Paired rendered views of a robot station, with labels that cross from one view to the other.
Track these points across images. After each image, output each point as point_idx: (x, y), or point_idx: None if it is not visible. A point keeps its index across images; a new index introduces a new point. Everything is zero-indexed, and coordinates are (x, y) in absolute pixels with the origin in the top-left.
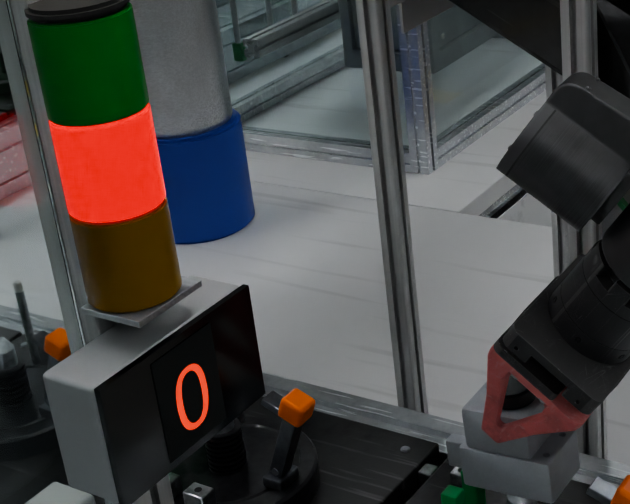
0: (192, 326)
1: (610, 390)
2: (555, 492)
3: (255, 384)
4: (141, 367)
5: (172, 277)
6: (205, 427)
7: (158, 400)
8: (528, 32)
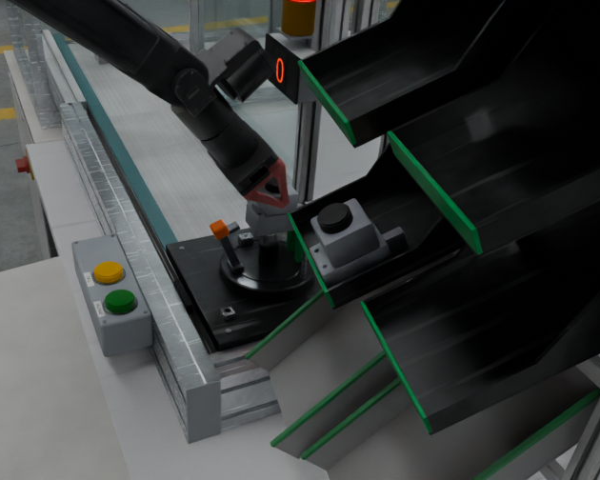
0: (284, 49)
1: (210, 155)
2: (246, 218)
3: (293, 96)
4: (272, 41)
5: (284, 26)
6: (280, 85)
7: (273, 57)
8: None
